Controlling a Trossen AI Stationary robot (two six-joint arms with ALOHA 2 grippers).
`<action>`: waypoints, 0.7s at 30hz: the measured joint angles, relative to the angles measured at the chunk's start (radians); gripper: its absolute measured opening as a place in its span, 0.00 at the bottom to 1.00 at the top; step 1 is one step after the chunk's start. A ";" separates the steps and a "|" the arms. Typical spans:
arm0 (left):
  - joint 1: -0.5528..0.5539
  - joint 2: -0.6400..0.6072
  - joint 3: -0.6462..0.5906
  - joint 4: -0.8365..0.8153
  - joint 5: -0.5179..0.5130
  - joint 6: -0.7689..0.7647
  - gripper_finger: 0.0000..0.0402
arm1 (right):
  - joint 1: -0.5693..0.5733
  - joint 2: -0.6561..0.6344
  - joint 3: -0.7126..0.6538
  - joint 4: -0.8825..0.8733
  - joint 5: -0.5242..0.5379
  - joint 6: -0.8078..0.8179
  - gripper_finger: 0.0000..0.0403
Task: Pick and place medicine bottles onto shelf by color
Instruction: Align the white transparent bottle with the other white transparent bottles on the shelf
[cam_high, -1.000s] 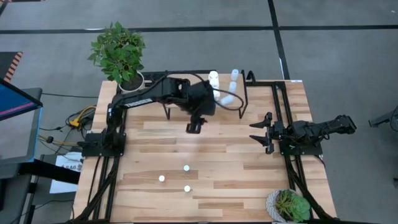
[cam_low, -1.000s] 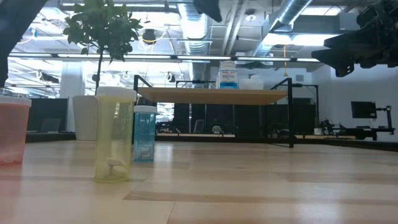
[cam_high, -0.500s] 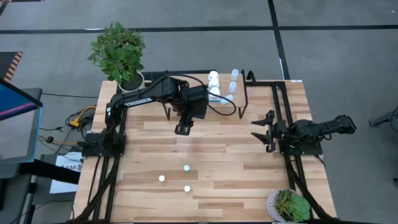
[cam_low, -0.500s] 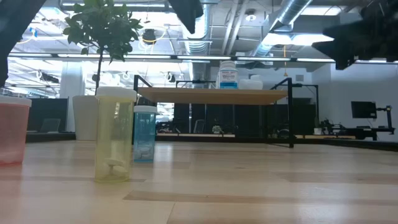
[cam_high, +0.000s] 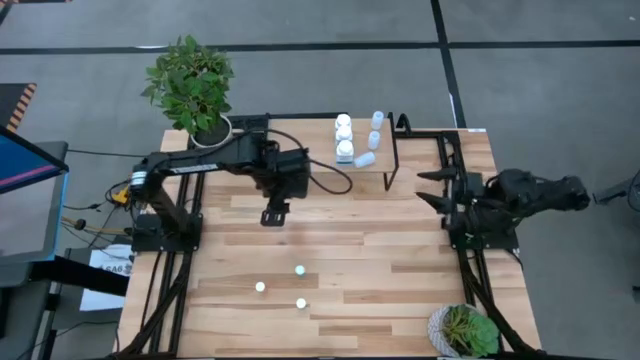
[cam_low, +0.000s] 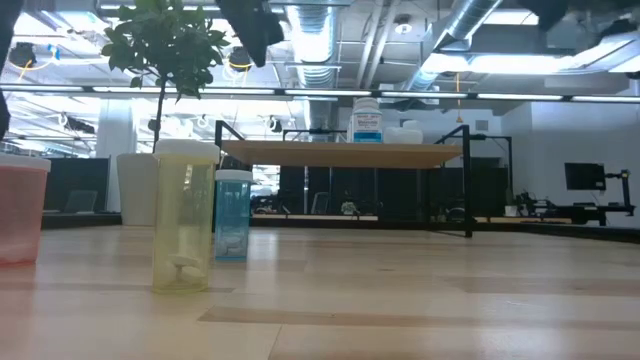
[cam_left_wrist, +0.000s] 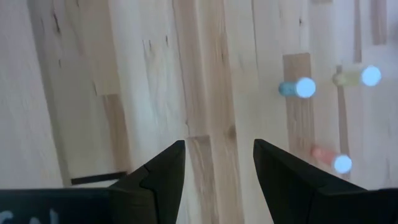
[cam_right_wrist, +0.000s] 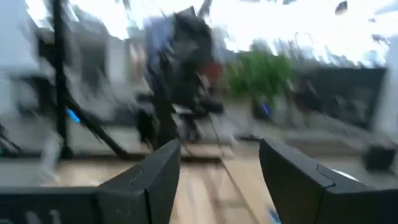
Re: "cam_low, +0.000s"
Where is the blue translucent pill vial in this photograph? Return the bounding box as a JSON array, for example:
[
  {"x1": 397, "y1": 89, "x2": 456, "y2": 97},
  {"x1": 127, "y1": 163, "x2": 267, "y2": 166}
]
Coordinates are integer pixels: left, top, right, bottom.
[{"x1": 214, "y1": 169, "x2": 254, "y2": 263}]

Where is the green leafy indoor tree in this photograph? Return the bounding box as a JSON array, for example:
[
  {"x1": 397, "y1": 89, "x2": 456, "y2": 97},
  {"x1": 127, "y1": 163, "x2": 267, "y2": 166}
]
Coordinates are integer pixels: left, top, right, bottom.
[{"x1": 99, "y1": 0, "x2": 232, "y2": 154}]

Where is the black office desk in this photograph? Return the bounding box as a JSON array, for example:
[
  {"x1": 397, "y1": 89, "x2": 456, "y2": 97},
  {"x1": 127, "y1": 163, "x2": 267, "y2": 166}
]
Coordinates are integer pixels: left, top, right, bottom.
[{"x1": 517, "y1": 199, "x2": 637, "y2": 227}]

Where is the smooth silver ventilation duct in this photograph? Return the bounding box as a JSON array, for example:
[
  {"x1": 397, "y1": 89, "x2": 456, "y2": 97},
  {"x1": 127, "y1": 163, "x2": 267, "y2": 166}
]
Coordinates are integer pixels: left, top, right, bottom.
[{"x1": 402, "y1": 0, "x2": 504, "y2": 92}]

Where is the yellow translucent pill vial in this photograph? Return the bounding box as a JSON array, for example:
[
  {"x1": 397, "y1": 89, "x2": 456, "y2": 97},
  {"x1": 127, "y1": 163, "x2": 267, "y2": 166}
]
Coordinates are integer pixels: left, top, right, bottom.
[{"x1": 151, "y1": 138, "x2": 222, "y2": 295}]

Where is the ribbed silver ventilation duct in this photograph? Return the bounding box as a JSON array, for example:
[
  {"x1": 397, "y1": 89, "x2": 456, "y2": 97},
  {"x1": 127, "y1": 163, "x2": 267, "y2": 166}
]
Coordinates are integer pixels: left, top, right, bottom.
[{"x1": 285, "y1": 3, "x2": 337, "y2": 132}]

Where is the dark office partition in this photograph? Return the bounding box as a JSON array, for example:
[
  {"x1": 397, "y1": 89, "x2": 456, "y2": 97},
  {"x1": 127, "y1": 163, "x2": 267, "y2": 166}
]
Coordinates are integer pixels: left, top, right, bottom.
[{"x1": 42, "y1": 156, "x2": 112, "y2": 215}]

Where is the tall white planter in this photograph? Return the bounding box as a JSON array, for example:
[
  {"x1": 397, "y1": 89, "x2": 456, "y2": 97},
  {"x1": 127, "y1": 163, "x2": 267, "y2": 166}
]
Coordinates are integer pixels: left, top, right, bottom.
[{"x1": 116, "y1": 151, "x2": 160, "y2": 227}]

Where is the red translucent pill vial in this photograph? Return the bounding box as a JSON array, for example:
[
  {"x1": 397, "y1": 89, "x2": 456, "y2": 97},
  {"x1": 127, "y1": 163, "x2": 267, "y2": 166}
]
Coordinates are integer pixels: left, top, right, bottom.
[{"x1": 0, "y1": 153, "x2": 52, "y2": 266}]

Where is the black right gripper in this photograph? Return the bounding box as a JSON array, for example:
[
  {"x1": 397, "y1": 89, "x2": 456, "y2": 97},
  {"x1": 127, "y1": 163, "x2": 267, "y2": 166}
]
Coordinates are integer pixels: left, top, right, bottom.
[{"x1": 517, "y1": 0, "x2": 572, "y2": 32}]

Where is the black computer monitor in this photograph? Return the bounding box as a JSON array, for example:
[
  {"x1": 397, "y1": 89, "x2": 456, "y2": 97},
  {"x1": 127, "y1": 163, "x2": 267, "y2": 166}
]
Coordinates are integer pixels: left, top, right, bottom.
[{"x1": 564, "y1": 161, "x2": 607, "y2": 192}]

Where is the long ceiling light strip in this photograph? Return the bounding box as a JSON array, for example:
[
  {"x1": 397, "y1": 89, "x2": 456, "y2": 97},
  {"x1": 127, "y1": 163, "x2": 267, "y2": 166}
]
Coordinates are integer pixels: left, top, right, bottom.
[{"x1": 0, "y1": 83, "x2": 640, "y2": 104}]

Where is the white Trader Joe's melatonin bottle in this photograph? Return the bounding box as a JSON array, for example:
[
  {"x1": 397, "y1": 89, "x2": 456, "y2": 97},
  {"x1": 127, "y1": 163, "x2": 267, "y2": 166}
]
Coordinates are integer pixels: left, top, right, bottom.
[{"x1": 348, "y1": 96, "x2": 385, "y2": 145}]

